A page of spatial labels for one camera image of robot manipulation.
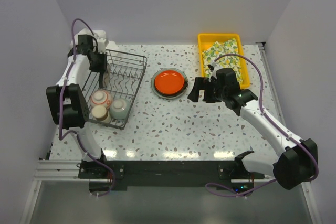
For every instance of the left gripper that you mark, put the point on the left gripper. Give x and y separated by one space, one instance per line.
103 67

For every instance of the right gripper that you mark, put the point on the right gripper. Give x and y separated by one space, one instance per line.
200 83

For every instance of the yellow patterned plate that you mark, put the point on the yellow patterned plate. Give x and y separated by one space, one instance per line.
185 87

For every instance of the orange plate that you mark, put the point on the orange plate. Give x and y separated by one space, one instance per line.
169 82

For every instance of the light green floral plate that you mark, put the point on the light green floral plate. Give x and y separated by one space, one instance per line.
169 83

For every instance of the dark teal plate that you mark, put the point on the dark teal plate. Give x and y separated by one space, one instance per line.
105 78

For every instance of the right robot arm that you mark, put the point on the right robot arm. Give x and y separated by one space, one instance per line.
298 158

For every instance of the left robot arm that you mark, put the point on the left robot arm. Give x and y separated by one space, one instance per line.
68 106

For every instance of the white crumpled towel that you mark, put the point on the white crumpled towel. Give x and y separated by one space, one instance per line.
84 42

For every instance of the white red patterned bowl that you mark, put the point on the white red patterned bowl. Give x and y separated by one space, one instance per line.
101 97

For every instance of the lemon print cloth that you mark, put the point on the lemon print cloth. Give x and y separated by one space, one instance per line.
221 48

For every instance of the yellow plastic bin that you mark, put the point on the yellow plastic bin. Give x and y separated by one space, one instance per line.
206 40

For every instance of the light green bowl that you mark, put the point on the light green bowl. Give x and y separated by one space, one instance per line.
119 109

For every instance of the beige brown cup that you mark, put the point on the beige brown cup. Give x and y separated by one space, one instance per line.
101 114

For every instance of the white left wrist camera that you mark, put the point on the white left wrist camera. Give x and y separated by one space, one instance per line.
102 44

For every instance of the black wire dish rack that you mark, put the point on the black wire dish rack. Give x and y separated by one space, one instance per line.
126 73

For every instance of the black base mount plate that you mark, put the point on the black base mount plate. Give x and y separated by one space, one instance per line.
122 175

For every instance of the aluminium frame rail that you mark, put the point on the aluminium frame rail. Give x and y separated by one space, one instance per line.
306 186

